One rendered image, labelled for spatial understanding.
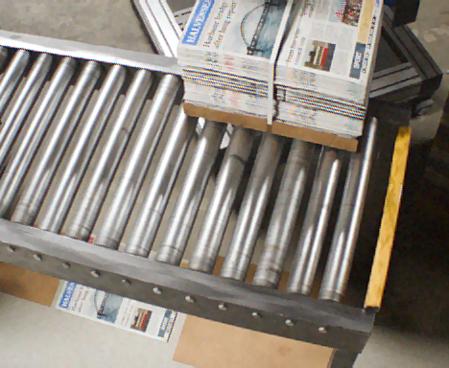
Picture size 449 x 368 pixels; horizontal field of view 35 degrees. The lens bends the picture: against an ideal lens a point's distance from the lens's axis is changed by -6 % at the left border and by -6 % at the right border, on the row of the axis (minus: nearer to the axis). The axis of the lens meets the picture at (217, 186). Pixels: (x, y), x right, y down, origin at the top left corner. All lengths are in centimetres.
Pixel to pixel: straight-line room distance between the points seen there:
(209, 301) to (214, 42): 49
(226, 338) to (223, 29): 106
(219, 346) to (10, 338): 65
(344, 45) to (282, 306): 51
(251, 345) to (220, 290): 82
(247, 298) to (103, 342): 93
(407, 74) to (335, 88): 110
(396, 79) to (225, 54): 115
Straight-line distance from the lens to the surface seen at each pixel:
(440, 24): 301
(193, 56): 142
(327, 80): 138
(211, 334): 220
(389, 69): 248
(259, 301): 137
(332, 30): 145
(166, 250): 143
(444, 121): 203
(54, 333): 227
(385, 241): 143
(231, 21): 145
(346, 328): 136
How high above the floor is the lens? 207
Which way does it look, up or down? 58 degrees down
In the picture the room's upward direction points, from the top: 4 degrees counter-clockwise
